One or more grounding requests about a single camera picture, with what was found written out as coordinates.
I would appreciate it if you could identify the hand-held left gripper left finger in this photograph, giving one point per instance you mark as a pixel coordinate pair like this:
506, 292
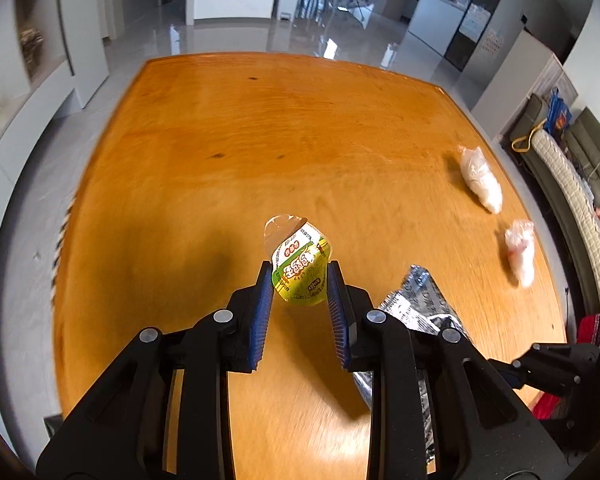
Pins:
262, 317

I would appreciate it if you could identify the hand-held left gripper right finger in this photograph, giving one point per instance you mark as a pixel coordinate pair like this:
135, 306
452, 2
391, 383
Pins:
338, 317

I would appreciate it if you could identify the white pink plastic bag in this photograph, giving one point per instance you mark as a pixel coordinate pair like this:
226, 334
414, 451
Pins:
521, 255

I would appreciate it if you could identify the white kitchen counter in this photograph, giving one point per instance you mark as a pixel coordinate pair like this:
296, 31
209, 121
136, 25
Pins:
435, 22

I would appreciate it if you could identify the white low cabinet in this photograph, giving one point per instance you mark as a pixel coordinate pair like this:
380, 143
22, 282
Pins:
30, 120

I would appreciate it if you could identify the green sofa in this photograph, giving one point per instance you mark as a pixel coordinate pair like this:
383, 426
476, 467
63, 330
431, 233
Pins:
592, 145

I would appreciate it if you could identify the silver black snack wrapper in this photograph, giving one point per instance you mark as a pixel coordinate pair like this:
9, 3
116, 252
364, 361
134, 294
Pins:
420, 305

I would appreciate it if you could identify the blue paper bag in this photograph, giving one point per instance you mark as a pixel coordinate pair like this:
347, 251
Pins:
559, 112

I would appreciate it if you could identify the open patterned umbrella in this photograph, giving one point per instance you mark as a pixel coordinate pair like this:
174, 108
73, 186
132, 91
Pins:
355, 2

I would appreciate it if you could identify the dried flower bunch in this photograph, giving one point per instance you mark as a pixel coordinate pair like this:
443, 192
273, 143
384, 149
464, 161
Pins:
31, 50

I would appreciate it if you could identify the wooden table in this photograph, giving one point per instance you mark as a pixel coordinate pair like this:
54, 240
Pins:
280, 150

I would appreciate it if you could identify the dark refrigerator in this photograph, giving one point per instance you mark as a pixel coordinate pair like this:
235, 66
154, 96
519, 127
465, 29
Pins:
475, 15

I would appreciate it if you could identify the white quilted blanket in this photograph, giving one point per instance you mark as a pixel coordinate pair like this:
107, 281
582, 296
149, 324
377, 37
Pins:
575, 200

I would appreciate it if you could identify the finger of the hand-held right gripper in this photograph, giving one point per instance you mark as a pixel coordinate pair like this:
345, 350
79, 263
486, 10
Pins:
555, 367

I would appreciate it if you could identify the red patterned cloth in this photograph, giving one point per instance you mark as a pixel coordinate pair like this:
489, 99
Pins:
597, 330

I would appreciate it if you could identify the white tall cabinet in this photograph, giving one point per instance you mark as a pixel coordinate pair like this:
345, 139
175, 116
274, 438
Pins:
85, 35

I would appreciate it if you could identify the green jelly cup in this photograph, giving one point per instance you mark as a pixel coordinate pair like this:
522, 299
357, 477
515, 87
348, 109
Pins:
300, 270

